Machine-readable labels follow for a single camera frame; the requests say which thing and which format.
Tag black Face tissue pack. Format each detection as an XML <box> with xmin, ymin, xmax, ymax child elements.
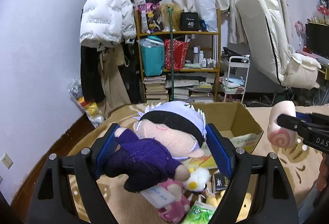
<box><xmin>212</xmin><ymin>173</ymin><xmax>230</xmax><ymax>193</ymax></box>

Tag red patterned bag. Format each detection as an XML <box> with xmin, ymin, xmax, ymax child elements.
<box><xmin>164</xmin><ymin>39</ymin><xmax>190</xmax><ymax>71</ymax></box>

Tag white fluffy plush yellow pompoms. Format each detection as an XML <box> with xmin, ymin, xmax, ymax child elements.
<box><xmin>183</xmin><ymin>167</ymin><xmax>211</xmax><ymax>193</ymax></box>

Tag wooden bookshelf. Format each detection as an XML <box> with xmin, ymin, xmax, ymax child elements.
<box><xmin>134</xmin><ymin>6</ymin><xmax>223</xmax><ymax>103</ymax></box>

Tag beige trench coat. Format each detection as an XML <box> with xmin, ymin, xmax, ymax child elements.
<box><xmin>97</xmin><ymin>47</ymin><xmax>131</xmax><ymax>118</ymax></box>

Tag stack of books left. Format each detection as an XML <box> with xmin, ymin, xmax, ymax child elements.
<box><xmin>143</xmin><ymin>75</ymin><xmax>169</xmax><ymax>102</ymax></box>

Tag plastic bag of toys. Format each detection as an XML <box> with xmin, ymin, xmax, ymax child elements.
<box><xmin>67</xmin><ymin>78</ymin><xmax>105</xmax><ymax>128</ymax></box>

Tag white puffer jacket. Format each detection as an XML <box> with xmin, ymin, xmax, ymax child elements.
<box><xmin>80</xmin><ymin>0</ymin><xmax>137</xmax><ymax>48</ymax></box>

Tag pink swirl roll plush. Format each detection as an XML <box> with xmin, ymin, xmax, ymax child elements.
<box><xmin>266</xmin><ymin>100</ymin><xmax>298</xmax><ymax>149</ymax></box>

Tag green tissue pack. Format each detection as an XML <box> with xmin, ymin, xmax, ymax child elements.
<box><xmin>181</xmin><ymin>201</ymin><xmax>216</xmax><ymax>224</ymax></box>

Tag black monitor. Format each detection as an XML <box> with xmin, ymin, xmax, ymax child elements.
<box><xmin>306</xmin><ymin>23</ymin><xmax>329</xmax><ymax>59</ymax></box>

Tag black box number 40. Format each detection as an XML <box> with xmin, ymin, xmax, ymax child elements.
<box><xmin>180</xmin><ymin>12</ymin><xmax>199</xmax><ymax>31</ymax></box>

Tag open cardboard box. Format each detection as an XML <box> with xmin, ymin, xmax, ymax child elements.
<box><xmin>180</xmin><ymin>102</ymin><xmax>265</xmax><ymax>171</ymax></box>

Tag pink plush bear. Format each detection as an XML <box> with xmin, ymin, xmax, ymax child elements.
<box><xmin>158</xmin><ymin>179</ymin><xmax>190</xmax><ymax>223</ymax></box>

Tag person right hand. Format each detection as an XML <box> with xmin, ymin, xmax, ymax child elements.
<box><xmin>316</xmin><ymin>156</ymin><xmax>328</xmax><ymax>191</ymax></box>

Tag green pole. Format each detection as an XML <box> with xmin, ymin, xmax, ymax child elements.
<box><xmin>167</xmin><ymin>6</ymin><xmax>175</xmax><ymax>101</ymax></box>

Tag purple suit white-haired plush doll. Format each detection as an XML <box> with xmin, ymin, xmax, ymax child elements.
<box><xmin>96</xmin><ymin>101</ymin><xmax>206</xmax><ymax>193</ymax></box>

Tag cream folded mattress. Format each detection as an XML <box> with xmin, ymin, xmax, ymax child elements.
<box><xmin>235</xmin><ymin>0</ymin><xmax>294</xmax><ymax>87</ymax></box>

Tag white rolling cart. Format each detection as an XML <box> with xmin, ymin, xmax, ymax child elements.
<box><xmin>219</xmin><ymin>55</ymin><xmax>250</xmax><ymax>102</ymax></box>

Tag teal bag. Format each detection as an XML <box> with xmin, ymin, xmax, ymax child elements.
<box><xmin>138</xmin><ymin>35</ymin><xmax>165</xmax><ymax>76</ymax></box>

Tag wall socket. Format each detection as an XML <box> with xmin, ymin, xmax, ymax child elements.
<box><xmin>1</xmin><ymin>153</ymin><xmax>13</xmax><ymax>169</ymax></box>

